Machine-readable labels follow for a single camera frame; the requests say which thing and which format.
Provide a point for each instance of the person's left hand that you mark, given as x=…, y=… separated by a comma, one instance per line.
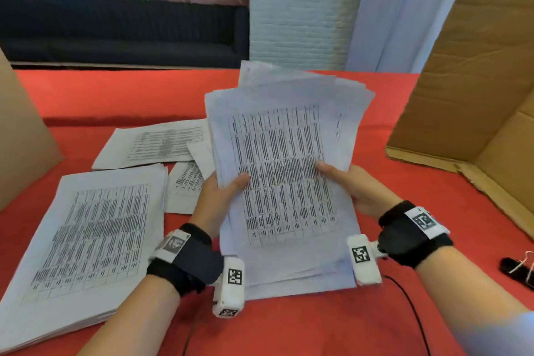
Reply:
x=210, y=205

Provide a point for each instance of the person's right hand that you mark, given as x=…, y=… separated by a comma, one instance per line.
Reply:
x=367, y=193

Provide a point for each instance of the person's right thumb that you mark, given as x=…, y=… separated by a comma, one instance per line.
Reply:
x=332, y=172

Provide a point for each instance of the person's left thumb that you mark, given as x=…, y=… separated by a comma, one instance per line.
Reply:
x=237, y=186

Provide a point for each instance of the person's right forearm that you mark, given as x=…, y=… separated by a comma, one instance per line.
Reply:
x=463, y=289

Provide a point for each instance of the person's left forearm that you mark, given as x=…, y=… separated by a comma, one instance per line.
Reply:
x=133, y=318

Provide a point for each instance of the blank white paper sheet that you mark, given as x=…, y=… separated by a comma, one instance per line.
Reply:
x=202, y=157

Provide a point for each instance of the small printed paper sheet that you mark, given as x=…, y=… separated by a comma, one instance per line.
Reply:
x=183, y=189

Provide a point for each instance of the large printed paper sheet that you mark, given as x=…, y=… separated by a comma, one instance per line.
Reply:
x=154, y=143

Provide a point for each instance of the red tablecloth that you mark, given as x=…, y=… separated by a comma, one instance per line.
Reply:
x=417, y=297

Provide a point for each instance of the neat stack of printed papers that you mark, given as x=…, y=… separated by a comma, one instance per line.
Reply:
x=83, y=243

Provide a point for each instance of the large open cardboard box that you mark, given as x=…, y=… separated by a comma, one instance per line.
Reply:
x=479, y=76

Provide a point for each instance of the pale blue curtain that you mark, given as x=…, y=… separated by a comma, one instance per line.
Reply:
x=400, y=9

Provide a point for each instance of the dark blue sofa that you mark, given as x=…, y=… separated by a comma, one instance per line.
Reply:
x=125, y=32

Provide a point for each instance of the black binder clip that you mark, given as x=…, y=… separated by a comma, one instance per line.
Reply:
x=517, y=270

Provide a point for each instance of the plain cardboard panel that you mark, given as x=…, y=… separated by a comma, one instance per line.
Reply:
x=23, y=138

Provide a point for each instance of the light blue sleeve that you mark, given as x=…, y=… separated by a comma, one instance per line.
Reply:
x=496, y=337

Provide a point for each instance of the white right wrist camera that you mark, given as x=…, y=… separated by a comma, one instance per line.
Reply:
x=365, y=262

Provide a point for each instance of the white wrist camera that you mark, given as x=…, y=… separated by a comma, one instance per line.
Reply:
x=365, y=262
x=230, y=284

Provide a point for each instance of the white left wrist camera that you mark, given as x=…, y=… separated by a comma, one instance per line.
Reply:
x=230, y=284

